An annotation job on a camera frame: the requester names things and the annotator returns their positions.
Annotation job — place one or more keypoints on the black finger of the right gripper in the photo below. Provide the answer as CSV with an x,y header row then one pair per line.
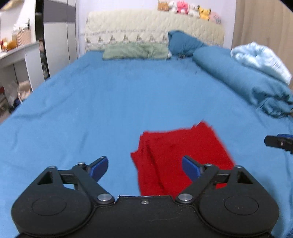
x,y
281,141

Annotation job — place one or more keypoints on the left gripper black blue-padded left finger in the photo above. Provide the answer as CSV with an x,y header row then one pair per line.
x,y
79,185

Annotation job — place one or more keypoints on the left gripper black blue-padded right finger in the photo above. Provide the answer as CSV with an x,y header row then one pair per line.
x,y
202,177

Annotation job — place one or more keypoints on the red cloth garment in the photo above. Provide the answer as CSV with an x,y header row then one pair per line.
x,y
158,158

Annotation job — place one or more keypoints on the blue rolled duvet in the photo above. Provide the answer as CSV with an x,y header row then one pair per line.
x,y
260,90

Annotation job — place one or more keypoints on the blue bed sheet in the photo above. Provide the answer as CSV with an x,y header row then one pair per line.
x,y
95,107

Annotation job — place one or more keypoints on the light blue blanket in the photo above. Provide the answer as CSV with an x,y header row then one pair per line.
x,y
263,59

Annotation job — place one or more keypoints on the beige plush under desk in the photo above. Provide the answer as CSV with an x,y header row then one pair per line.
x,y
24,90

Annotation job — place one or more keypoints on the beige curtain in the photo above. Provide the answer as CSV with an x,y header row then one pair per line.
x,y
267,23

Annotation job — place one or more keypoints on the white desk shelf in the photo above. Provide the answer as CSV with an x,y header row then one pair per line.
x,y
19,65

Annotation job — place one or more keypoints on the dark blue pillow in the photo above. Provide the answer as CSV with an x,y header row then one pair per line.
x,y
182,44

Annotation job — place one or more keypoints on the green pillow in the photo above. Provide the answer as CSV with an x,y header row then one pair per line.
x,y
146,51

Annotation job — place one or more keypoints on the light pink plush toy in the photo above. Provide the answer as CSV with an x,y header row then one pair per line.
x,y
214,17

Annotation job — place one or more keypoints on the yellow plush toy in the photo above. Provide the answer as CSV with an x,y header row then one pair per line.
x,y
204,13

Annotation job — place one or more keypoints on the striped box on desk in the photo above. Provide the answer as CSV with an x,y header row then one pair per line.
x,y
23,37

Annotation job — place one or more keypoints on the white grey wardrobe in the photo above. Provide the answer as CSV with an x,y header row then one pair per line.
x,y
55,27

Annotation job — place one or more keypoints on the white plush toy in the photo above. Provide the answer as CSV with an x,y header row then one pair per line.
x,y
193,10

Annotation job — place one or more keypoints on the cream quilted headboard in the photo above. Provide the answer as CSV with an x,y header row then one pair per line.
x,y
145,26

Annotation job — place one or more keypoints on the brown plush toy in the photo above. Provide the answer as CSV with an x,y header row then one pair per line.
x,y
162,5

